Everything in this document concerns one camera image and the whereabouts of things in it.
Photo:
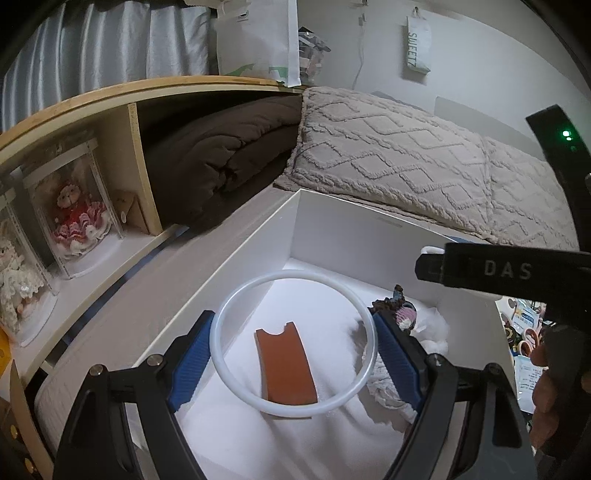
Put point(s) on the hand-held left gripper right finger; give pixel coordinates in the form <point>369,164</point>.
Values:
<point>399,364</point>

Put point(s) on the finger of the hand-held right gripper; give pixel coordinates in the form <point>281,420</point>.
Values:
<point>429,267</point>

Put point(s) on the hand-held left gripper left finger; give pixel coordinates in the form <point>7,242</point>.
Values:
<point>191,364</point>

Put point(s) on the white cardboard box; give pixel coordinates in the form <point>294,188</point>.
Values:
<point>351,221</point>

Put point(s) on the person's right hand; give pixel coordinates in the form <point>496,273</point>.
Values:
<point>545,392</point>

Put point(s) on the white lace cloth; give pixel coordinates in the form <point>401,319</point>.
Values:
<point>382,392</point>

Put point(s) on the white cotton wad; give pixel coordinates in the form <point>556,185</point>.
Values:
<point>434,330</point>

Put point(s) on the dark crocheted flower piece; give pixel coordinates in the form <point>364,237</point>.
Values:
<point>401,314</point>

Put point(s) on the blue white mask packet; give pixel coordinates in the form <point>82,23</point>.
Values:
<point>526,318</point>

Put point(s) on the black tape roll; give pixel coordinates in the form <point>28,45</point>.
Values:
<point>510,333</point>

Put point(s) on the beige textured pillow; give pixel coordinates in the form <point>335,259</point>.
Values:
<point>521,194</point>
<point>369,147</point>

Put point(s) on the pink tape rolls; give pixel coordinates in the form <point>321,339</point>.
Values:
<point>526,347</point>

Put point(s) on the brown leather sleeve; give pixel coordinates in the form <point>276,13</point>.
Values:
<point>286,364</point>

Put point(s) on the grey printed pouch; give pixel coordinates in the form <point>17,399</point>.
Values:
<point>526,378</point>

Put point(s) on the white headboard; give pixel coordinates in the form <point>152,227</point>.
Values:
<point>485,120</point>

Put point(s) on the brown paper envelope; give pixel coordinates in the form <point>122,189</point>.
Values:
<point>129,207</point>

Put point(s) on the brown cardboard box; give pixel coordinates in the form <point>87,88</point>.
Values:
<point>18,415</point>

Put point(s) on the yellow carton box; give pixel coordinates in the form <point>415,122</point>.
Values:
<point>3,355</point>

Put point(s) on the red dress doll case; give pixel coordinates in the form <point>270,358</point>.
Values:
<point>76,212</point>

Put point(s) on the white dress doll case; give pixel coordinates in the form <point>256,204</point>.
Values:
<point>14,272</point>

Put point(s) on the brown folded comforter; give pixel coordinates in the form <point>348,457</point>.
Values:
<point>207,157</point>

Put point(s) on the wooden shelf unit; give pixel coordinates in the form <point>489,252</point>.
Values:
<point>138,152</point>

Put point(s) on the white hanging paper bag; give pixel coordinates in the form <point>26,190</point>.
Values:
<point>418,46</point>

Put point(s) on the clear container of clips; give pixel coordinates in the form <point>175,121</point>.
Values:
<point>314,55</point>

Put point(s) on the white shopping bag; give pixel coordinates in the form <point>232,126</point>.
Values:
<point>258,41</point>

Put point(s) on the grey satin curtain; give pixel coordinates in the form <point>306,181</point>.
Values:
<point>92,50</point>

